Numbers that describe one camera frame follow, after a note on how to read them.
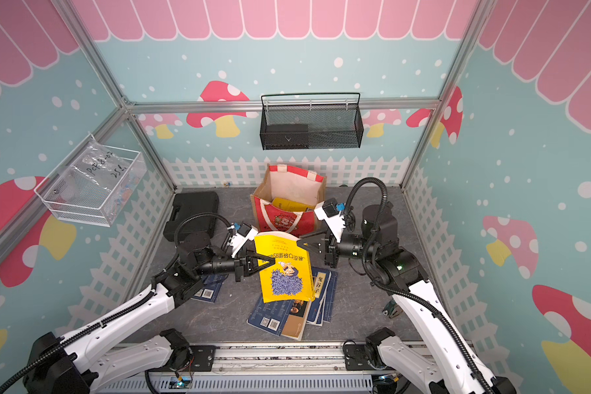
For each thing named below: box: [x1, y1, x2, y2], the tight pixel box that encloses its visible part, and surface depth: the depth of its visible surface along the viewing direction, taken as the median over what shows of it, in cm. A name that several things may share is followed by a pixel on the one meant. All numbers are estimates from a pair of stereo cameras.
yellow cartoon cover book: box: [253, 231, 316, 304], surface depth 66 cm
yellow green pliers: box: [381, 299, 404, 318], surface depth 84 cm
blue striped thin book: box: [246, 294, 290, 336], surface depth 81 cm
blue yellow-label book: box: [306, 266, 340, 327], surface depth 84 cm
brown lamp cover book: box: [278, 299, 312, 341], surface depth 79 cm
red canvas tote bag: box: [249, 163, 328, 238], surface depth 98 cm
